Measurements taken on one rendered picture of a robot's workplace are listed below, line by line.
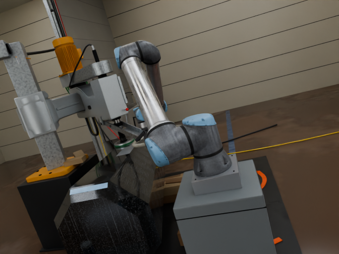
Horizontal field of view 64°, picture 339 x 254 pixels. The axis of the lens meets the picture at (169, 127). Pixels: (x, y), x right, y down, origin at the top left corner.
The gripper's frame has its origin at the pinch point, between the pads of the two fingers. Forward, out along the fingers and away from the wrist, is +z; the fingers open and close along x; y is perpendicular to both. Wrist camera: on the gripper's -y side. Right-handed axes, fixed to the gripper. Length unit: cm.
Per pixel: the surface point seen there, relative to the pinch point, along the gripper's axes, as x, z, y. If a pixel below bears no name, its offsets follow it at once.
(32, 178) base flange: -1, -1, -134
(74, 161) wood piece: 18, -3, -95
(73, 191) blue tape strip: -44, 5, -48
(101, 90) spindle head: 40, -60, -51
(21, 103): 7, -72, -117
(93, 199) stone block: -47, 13, -31
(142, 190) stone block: -22.1, 22.4, -6.3
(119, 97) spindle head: 54, -48, -42
